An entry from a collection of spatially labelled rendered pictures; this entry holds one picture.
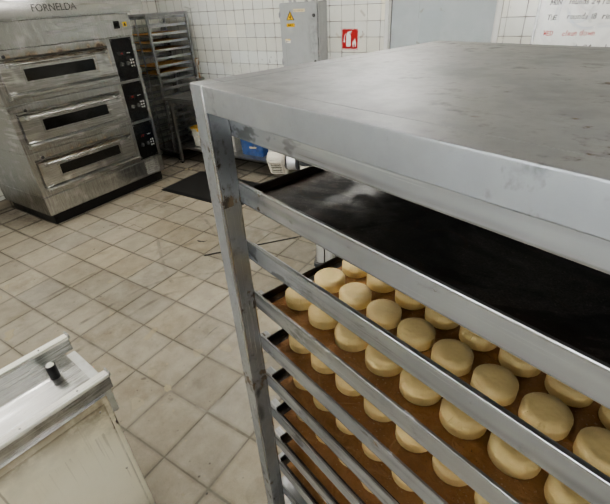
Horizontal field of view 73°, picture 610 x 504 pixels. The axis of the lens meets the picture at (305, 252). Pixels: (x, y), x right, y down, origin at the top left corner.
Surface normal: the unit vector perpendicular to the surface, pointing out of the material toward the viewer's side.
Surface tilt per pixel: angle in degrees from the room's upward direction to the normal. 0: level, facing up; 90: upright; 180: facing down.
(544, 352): 90
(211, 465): 0
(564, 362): 90
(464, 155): 90
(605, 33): 90
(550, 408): 0
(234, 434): 0
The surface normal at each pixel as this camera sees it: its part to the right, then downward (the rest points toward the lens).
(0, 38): 0.84, 0.25
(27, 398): -0.05, -0.85
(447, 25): -0.54, 0.47
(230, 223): 0.63, 0.38
